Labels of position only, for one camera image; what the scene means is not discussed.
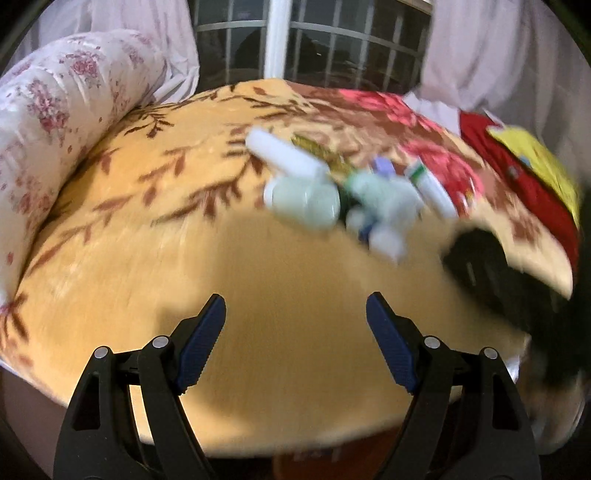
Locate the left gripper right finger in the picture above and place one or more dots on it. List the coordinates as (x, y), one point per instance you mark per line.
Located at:
(466, 419)

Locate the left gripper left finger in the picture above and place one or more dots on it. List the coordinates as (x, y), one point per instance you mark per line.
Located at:
(125, 419)

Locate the small white bottle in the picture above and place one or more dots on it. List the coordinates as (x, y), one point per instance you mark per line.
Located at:
(385, 241)

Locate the white green small tube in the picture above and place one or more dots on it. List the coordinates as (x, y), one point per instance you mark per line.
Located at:
(431, 190)

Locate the small purple white box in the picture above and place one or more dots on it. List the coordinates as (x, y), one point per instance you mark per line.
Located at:
(384, 167)

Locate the pale green plastic bottle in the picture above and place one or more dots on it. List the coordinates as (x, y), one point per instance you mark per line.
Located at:
(313, 204)

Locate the dark green gold wrapper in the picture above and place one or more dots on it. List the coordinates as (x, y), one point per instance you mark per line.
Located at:
(339, 170)

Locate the white cylindrical tube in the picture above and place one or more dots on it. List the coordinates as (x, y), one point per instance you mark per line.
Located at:
(284, 156)

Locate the red blanket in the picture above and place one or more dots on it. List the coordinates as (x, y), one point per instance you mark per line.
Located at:
(538, 198)

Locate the yellow cartoon pillow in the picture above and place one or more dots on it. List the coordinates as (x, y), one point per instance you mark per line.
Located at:
(542, 162)

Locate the floral plush bed blanket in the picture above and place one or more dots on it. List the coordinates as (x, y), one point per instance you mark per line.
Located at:
(167, 210)

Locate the white sheer right curtain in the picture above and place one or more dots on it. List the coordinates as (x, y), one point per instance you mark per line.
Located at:
(515, 61)

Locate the window with metal bars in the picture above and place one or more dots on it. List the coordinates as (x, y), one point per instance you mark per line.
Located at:
(366, 45)

